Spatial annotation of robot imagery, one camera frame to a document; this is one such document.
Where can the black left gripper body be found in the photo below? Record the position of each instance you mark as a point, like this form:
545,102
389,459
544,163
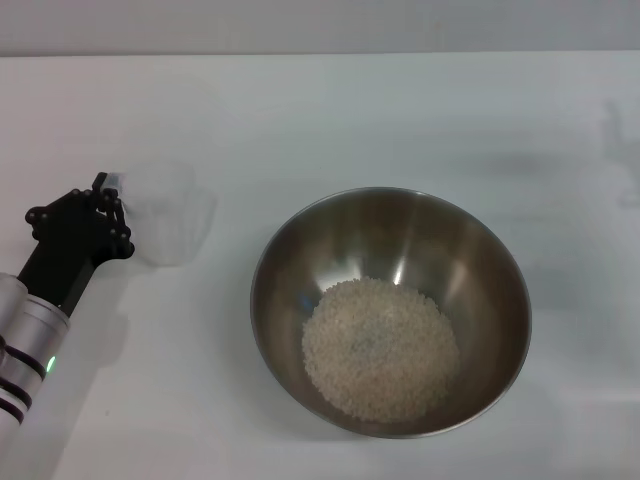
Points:
62,265

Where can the clear plastic measuring cup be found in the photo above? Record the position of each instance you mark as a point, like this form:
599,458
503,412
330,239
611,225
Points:
170,215

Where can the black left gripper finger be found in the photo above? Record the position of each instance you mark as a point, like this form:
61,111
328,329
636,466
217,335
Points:
120,235
112,182

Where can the white uncooked rice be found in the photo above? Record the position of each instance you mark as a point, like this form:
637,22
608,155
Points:
380,350

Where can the stainless steel mixing bowl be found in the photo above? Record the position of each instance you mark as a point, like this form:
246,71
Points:
400,240

